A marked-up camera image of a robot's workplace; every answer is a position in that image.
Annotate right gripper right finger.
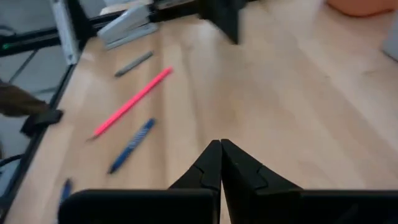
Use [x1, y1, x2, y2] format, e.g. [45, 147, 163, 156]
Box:
[221, 139, 398, 224]

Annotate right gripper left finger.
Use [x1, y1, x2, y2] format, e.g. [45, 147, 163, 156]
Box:
[58, 139, 222, 224]

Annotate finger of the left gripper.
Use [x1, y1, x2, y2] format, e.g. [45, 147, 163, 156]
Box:
[198, 0, 237, 43]
[225, 0, 246, 44]

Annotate blue crayon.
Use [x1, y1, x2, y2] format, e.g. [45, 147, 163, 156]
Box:
[107, 117, 156, 175]
[58, 177, 74, 206]

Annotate grey stapler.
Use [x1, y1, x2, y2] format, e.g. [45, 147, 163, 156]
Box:
[96, 4, 159, 50]

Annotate grey crayon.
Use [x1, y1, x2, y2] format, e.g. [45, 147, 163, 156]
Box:
[114, 50, 154, 78]

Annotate pink pencil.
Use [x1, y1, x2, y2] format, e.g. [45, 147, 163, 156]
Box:
[86, 66, 174, 142]

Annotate orange plastic bin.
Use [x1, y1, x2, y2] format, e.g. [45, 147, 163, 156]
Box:
[326, 0, 398, 17]

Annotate silver aluminium extrusion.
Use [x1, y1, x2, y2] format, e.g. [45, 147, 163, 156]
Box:
[51, 0, 80, 65]

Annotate brown blurry object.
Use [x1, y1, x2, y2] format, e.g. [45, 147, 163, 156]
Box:
[0, 79, 50, 118]

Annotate black frame bracket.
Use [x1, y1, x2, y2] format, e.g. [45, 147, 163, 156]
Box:
[20, 108, 65, 138]

